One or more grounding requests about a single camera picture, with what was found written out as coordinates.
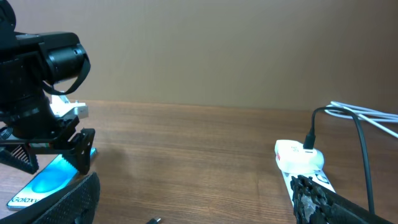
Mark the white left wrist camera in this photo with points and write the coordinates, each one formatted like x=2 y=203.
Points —
x=61 y=106

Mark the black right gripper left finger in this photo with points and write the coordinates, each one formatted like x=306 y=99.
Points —
x=76 y=203

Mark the Galaxy smartphone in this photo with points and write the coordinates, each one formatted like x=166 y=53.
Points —
x=54 y=177

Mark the white charger adapter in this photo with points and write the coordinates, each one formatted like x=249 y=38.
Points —
x=292 y=158

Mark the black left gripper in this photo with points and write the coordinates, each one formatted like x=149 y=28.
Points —
x=75 y=147

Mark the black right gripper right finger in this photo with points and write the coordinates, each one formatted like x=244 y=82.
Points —
x=315 y=204

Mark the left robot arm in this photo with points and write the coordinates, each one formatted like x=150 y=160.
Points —
x=34 y=66

